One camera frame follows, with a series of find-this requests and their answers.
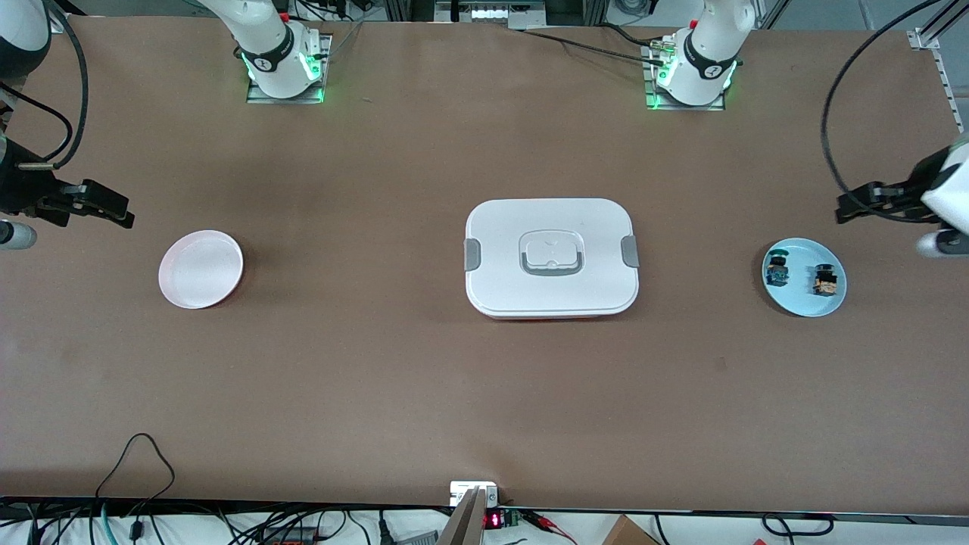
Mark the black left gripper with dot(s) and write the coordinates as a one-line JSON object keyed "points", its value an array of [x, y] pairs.
{"points": [[905, 201]]}

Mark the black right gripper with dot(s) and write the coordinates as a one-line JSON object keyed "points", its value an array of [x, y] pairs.
{"points": [[23, 191]]}

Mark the orange push-button switch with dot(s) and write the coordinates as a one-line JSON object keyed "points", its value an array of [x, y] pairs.
{"points": [[825, 286]]}

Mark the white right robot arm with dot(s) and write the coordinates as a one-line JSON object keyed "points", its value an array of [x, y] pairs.
{"points": [[272, 45]]}

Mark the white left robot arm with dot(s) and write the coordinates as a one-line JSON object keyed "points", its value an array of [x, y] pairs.
{"points": [[708, 45]]}

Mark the white lunch box grey latches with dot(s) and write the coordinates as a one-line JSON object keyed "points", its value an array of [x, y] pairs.
{"points": [[500, 288]]}

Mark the brown cardboard box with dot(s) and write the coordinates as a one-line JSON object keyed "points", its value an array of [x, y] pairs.
{"points": [[624, 534]]}

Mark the white socket box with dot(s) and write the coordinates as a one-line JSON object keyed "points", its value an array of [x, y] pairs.
{"points": [[463, 488]]}

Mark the pink round plate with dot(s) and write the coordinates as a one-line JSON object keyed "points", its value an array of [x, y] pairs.
{"points": [[200, 269]]}

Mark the light blue round plate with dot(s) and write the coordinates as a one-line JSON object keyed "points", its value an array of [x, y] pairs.
{"points": [[802, 303]]}

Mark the black orange device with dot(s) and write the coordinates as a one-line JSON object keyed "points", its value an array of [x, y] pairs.
{"points": [[291, 537]]}

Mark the grey power adapter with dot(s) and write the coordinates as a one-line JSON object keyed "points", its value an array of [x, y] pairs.
{"points": [[416, 539]]}

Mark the red clip lead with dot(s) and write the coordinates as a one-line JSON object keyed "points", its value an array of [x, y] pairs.
{"points": [[549, 524]]}

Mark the wooden slat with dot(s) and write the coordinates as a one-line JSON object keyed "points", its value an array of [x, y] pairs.
{"points": [[463, 526]]}

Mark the red LED display module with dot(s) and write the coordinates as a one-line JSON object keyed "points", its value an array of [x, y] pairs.
{"points": [[493, 520]]}

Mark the blue push-button switch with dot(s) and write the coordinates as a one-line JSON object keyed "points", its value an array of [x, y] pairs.
{"points": [[777, 274]]}

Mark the aluminium profile bracket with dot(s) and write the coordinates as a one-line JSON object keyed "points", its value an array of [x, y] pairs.
{"points": [[922, 38]]}

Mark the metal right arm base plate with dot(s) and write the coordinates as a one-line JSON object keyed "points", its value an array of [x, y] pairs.
{"points": [[261, 97]]}

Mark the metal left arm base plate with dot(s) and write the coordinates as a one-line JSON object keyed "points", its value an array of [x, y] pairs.
{"points": [[685, 107]]}

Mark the aluminium frame rail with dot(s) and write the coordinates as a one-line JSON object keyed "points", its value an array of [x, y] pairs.
{"points": [[492, 14]]}

